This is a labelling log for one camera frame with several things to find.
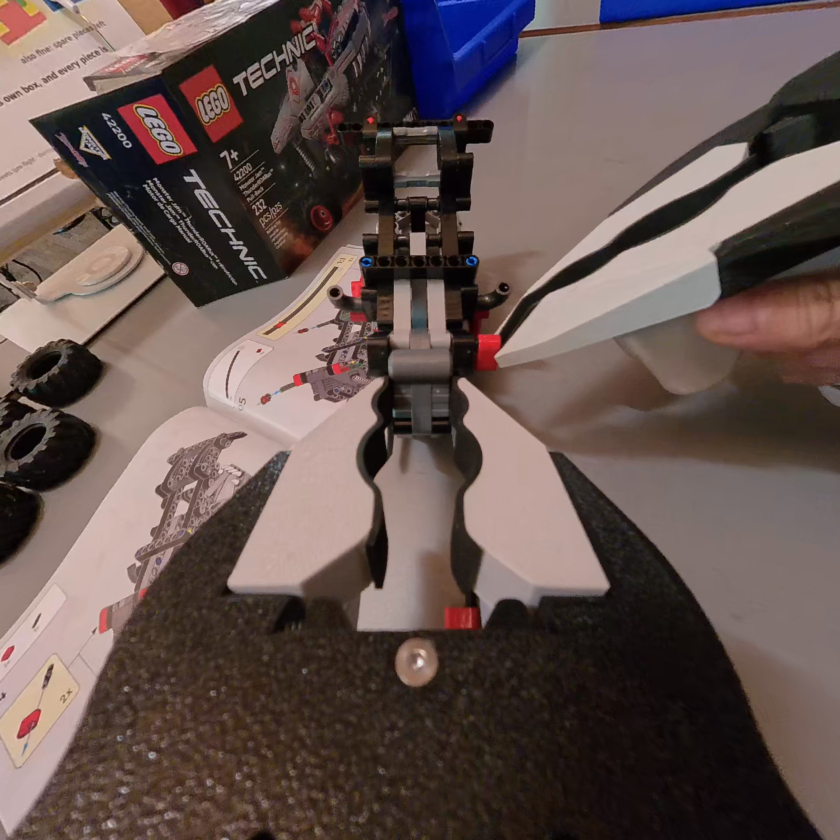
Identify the grey desk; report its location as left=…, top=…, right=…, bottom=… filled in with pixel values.
left=0, top=10, right=840, bottom=746

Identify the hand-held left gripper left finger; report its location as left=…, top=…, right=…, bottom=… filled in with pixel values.
left=226, top=379, right=391, bottom=631

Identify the printed instruction sheet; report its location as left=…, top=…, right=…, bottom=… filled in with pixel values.
left=0, top=0, right=129, bottom=198

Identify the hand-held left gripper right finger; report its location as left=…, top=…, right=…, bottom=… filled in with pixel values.
left=453, top=379, right=610, bottom=631

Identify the black grey toy truck chassis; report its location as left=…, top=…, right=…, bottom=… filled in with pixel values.
left=328, top=113, right=513, bottom=441

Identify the black toy set box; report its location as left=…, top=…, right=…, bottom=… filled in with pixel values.
left=29, top=0, right=421, bottom=308

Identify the open instruction booklet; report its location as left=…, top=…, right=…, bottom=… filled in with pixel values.
left=0, top=246, right=375, bottom=770

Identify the person's right hand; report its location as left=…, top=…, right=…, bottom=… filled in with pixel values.
left=696, top=274, right=840, bottom=389

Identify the large blue storage bin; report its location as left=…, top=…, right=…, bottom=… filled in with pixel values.
left=598, top=0, right=782, bottom=25

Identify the small blue storage bin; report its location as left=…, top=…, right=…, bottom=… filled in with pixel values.
left=400, top=0, right=536, bottom=120

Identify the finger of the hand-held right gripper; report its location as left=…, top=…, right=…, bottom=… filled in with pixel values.
left=518, top=143, right=750, bottom=316
left=495, top=140, right=840, bottom=368

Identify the white board stand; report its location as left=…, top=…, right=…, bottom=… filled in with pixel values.
left=0, top=174, right=168, bottom=306

